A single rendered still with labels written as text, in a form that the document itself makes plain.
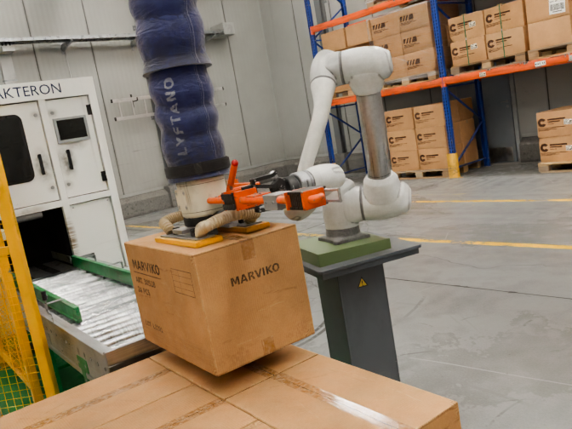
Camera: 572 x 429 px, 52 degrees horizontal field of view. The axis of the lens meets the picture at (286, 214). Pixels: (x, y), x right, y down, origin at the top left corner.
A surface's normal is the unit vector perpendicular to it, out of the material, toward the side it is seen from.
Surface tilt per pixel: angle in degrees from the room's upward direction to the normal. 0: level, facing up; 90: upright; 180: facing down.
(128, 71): 90
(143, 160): 90
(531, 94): 90
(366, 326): 90
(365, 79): 114
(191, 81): 75
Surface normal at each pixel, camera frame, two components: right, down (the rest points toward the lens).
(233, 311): 0.58, 0.03
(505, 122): -0.73, 0.23
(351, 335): 0.36, 0.08
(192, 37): 0.77, 0.09
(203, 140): 0.33, -0.18
